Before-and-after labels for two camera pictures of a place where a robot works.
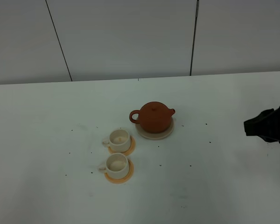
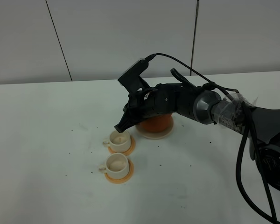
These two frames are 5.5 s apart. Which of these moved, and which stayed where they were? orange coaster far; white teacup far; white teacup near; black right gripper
Moved: black right gripper
Stayed: orange coaster far; white teacup near; white teacup far
